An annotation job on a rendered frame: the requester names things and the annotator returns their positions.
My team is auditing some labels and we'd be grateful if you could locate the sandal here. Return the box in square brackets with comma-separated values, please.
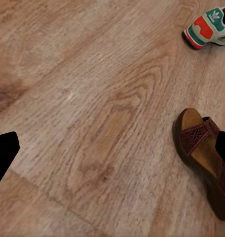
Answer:
[174, 107, 225, 221]

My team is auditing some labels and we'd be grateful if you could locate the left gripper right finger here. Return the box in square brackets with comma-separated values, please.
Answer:
[215, 131, 225, 162]

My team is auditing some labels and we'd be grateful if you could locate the gym shoe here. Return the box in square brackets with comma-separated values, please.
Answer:
[182, 7, 225, 50]

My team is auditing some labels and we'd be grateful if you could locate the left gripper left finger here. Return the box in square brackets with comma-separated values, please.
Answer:
[0, 131, 20, 181]

